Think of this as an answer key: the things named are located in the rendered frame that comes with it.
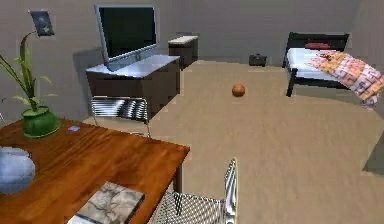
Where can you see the red pillow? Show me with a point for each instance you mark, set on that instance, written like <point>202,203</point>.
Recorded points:
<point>316,45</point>

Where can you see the orange basketball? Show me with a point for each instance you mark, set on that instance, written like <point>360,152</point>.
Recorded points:
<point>238,90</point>

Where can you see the black framed bed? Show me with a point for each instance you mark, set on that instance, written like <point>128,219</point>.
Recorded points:
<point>303,61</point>

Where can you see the dark cabinet with pale top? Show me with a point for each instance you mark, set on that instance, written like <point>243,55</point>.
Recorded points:
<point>183,48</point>

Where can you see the small blue flat object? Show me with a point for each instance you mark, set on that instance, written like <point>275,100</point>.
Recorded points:
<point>73,128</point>

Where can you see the brown wooden table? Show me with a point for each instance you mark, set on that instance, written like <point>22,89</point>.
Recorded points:
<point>86,160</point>

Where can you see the pale blue round vase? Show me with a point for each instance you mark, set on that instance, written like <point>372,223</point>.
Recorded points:
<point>15,170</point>

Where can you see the dark brown television cabinet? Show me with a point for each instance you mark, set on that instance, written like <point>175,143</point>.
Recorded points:
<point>143,83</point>

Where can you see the grey marbled book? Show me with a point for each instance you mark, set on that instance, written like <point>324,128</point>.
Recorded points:
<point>111,203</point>

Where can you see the silver metal chair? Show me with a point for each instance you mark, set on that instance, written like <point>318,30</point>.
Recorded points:
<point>120,108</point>
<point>200,208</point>

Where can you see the framed picture on wall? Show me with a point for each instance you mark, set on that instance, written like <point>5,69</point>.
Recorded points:
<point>42,22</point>

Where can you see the orange pink patterned blanket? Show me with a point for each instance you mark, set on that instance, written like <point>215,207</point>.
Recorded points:
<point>353,75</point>

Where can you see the green potted house plant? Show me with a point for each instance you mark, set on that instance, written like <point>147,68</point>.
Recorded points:
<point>39,121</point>

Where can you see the silver framed television set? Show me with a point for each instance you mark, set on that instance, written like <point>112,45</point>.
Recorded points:
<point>128,31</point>

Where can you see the small black box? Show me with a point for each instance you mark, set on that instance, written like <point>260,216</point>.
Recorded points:
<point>257,60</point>

